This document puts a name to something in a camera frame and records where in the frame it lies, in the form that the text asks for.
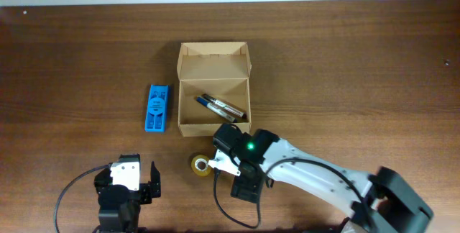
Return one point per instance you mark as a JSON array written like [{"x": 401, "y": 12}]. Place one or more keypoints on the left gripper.
[{"x": 151, "y": 189}]

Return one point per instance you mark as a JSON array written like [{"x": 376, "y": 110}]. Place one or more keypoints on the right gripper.
[{"x": 254, "y": 185}]

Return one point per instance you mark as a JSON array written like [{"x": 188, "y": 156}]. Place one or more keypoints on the clear adhesive tape roll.
[{"x": 200, "y": 166}]

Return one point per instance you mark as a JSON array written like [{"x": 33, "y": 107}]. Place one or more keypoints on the blue plastic case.
[{"x": 156, "y": 115}]

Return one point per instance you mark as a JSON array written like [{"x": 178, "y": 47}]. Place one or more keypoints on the black whiteboard marker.
[{"x": 225, "y": 106}]

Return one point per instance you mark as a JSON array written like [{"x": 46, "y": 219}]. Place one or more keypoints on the blue whiteboard marker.
[{"x": 215, "y": 109}]

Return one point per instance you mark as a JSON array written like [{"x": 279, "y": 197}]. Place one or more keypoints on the brown cardboard box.
[{"x": 219, "y": 69}]

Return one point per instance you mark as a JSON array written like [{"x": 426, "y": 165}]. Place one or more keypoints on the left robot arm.
[{"x": 121, "y": 195}]

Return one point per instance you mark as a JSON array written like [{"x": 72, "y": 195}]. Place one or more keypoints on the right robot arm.
[{"x": 383, "y": 202}]

